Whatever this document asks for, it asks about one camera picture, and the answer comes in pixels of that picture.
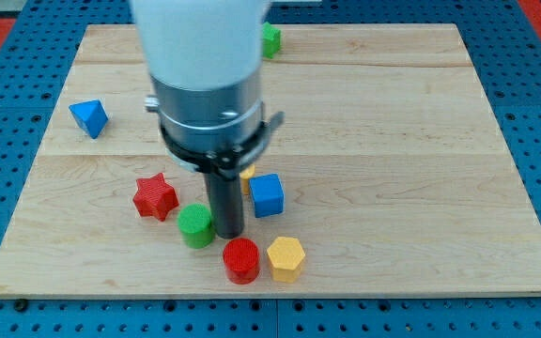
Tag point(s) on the red star block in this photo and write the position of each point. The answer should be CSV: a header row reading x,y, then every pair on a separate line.
x,y
155,197

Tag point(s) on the light wooden board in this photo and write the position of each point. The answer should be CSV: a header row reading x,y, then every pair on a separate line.
x,y
398,182

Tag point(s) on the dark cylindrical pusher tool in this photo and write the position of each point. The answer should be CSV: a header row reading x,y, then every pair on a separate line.
x,y
225,202

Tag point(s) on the blue cube block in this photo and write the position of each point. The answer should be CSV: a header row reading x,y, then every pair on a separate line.
x,y
267,195

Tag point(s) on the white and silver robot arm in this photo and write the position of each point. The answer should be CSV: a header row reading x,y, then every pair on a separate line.
x,y
204,59

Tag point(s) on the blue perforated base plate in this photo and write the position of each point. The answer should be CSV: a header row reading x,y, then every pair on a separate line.
x,y
504,41

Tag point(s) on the green cylinder block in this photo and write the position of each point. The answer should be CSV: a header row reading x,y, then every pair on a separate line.
x,y
196,226

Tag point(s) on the yellow heart block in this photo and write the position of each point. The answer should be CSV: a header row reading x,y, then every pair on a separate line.
x,y
245,176

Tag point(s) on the yellow hexagon block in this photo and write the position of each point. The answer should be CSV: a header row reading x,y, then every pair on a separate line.
x,y
286,257

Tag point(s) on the blue triangular block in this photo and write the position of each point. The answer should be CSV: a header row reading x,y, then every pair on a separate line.
x,y
90,116

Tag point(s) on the red cylinder block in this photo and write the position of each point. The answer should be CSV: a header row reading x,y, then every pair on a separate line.
x,y
241,261

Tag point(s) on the green cube block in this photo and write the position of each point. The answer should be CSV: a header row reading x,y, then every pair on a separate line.
x,y
271,36

